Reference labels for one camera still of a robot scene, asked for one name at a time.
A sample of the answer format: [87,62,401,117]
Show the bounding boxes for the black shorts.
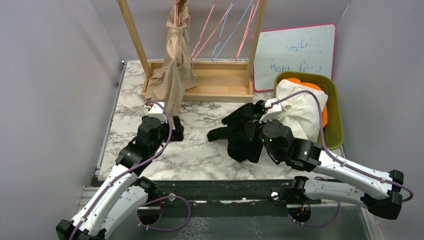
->
[207,100,264,164]

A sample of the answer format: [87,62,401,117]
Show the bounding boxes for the white shorts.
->
[276,80,328,143]

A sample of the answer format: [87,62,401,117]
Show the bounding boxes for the orange shorts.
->
[283,78,328,127]

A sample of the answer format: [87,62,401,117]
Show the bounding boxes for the blue wire hanger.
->
[210,0,256,63]

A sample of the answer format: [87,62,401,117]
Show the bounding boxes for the olive green plastic bin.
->
[274,71,344,150]

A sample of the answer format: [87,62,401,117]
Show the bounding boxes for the pink wire hanger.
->
[235,0,260,62]

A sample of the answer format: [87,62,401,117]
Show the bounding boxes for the pink framed whiteboard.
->
[252,23,337,92]

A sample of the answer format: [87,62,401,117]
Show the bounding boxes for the pink hanger of black shorts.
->
[190,0,235,61]

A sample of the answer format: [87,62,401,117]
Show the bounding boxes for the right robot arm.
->
[244,120,404,220]

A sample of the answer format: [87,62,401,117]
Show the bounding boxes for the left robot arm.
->
[55,115,184,240]

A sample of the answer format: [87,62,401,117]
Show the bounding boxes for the beige shorts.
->
[145,0,197,117]

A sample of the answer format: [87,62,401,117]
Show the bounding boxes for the wooden clothes rack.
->
[117,0,267,103]

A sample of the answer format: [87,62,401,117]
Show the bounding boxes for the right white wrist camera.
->
[259,98,283,124]

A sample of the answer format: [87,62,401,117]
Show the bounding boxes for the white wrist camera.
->
[144,102,168,124]
[259,98,283,124]

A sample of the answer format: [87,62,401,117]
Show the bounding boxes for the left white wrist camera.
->
[144,102,168,124]

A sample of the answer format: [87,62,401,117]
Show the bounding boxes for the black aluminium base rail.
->
[79,178,372,220]

